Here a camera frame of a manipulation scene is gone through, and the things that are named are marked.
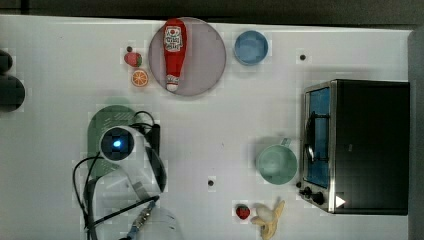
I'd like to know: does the red ketchup bottle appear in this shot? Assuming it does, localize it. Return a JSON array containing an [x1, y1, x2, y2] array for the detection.
[[163, 18, 187, 92]]

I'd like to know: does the blue bowl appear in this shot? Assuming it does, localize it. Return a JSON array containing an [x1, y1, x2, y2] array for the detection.
[[234, 30, 269, 66]]

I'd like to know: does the toaster oven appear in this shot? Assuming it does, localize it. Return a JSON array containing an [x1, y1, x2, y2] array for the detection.
[[297, 79, 410, 216]]

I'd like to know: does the toy orange slice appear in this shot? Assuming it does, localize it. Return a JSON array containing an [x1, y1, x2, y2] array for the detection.
[[131, 69, 149, 87]]

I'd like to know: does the green plastic strainer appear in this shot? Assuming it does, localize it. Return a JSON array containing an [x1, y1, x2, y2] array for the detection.
[[87, 104, 135, 178]]

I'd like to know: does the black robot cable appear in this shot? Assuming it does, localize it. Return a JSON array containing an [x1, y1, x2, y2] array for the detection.
[[71, 110, 161, 240]]

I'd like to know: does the grey round plate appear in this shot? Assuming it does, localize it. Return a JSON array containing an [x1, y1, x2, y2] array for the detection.
[[148, 17, 226, 96]]

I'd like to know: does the toy banana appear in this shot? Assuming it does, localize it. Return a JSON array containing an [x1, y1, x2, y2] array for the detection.
[[251, 200, 285, 240]]

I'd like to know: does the green mug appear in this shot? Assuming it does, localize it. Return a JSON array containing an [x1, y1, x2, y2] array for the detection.
[[256, 138, 298, 185]]

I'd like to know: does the toy strawberry near plate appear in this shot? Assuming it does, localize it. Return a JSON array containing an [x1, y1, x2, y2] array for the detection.
[[124, 52, 142, 68]]

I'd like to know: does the toy strawberry near banana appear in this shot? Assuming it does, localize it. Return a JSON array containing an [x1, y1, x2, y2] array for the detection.
[[235, 204, 251, 220]]

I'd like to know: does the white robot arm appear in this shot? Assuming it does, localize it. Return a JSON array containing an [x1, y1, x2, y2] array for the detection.
[[91, 126, 184, 240]]

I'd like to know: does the black round object at left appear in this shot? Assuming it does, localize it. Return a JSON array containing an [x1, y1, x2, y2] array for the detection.
[[0, 50, 26, 112]]

